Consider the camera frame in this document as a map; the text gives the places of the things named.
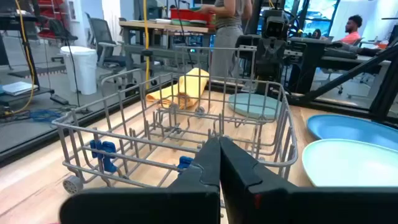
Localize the person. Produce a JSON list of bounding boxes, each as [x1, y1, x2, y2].
[[198, 0, 253, 78], [340, 14, 364, 45]]

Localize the black power strip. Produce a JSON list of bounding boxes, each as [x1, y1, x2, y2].
[[49, 93, 70, 106]]

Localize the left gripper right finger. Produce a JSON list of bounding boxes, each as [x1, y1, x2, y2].
[[220, 136, 398, 224]]

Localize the grey wire dish rack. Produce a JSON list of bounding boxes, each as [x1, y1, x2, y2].
[[51, 45, 299, 195]]

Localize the grey office chair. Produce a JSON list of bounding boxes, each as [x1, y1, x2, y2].
[[85, 12, 127, 80]]

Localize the red storage bins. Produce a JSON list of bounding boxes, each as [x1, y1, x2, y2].
[[36, 0, 67, 40]]

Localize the white booklet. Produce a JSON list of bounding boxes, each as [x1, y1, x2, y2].
[[1, 81, 39, 96]]

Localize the yellow cloth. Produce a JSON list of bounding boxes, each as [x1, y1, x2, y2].
[[146, 67, 210, 110]]

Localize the large pale mint plate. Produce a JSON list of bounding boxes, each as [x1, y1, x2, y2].
[[301, 139, 398, 188]]

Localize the blue cable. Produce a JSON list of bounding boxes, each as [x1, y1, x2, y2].
[[29, 108, 65, 123]]

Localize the large blue plate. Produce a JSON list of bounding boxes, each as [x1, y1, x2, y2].
[[306, 114, 398, 150]]

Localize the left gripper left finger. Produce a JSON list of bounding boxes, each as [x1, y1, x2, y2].
[[58, 136, 222, 224]]

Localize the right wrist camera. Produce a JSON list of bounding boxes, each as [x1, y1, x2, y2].
[[263, 15, 287, 41]]

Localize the yellow cable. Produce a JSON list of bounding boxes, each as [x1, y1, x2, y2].
[[6, 0, 35, 115], [142, 0, 152, 90]]

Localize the white trash bin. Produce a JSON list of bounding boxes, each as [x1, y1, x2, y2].
[[60, 45, 98, 96]]

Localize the red plastic crate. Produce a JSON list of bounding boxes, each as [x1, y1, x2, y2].
[[170, 8, 216, 23]]

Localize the small teal plate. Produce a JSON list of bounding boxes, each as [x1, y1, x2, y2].
[[228, 92, 282, 119]]

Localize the black equipment stand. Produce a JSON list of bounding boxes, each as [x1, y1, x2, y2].
[[0, 12, 56, 108]]

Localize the wooden desk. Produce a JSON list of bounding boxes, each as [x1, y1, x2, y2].
[[119, 20, 217, 82]]

